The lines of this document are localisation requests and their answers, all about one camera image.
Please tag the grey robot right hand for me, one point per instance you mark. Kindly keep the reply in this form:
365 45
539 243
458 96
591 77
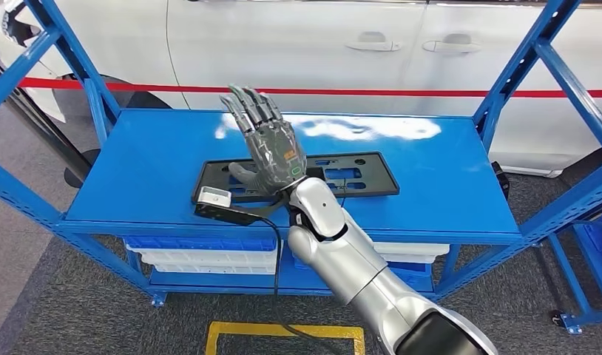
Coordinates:
274 152

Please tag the black plastic plate holder part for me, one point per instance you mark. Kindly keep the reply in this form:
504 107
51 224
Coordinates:
205 181

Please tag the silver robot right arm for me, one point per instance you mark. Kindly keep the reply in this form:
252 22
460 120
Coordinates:
350 264

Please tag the blue metal shelf rack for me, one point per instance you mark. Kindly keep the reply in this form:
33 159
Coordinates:
568 274
134 171

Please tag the white car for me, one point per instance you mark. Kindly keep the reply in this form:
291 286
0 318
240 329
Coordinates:
281 49

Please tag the red barrier tape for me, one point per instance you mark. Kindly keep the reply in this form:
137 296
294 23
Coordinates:
379 92

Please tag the yellow floor marking tape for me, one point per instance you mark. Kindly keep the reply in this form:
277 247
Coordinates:
232 329

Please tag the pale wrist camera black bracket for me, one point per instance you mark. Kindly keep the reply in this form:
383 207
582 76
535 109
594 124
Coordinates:
214 197

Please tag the black stanchion post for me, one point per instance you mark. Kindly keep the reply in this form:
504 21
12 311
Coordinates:
80 171

